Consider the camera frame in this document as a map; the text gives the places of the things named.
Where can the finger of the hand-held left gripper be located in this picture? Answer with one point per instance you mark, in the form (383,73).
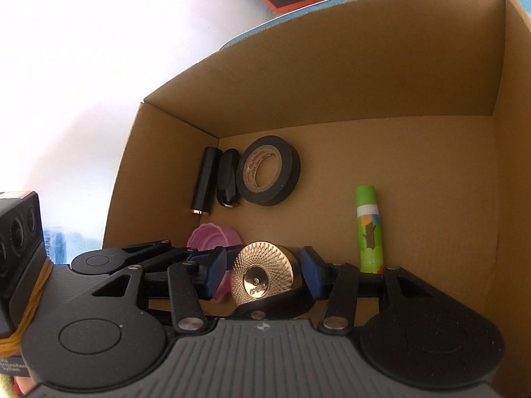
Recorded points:
(153,245)

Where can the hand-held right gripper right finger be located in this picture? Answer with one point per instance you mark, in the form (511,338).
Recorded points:
(312,273)

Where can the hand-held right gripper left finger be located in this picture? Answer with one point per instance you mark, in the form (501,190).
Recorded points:
(218,271)

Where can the pink shell-shaped dish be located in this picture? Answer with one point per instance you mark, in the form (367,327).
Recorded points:
(211,236)

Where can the gold round tin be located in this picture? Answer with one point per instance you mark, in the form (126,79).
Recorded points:
(261,269)

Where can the green glue stick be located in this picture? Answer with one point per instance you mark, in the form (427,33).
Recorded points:
(367,224)

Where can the brown cardboard box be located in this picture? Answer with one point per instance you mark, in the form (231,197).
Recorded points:
(415,166)

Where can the blue white plastic bag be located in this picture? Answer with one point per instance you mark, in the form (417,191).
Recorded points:
(74,240)

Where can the black cylinder tube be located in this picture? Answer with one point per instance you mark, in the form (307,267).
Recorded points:
(205,178)

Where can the black tape roll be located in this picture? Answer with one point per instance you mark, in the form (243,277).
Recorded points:
(290,166)

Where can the blue printed table cover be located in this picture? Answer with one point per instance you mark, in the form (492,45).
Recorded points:
(244,34)

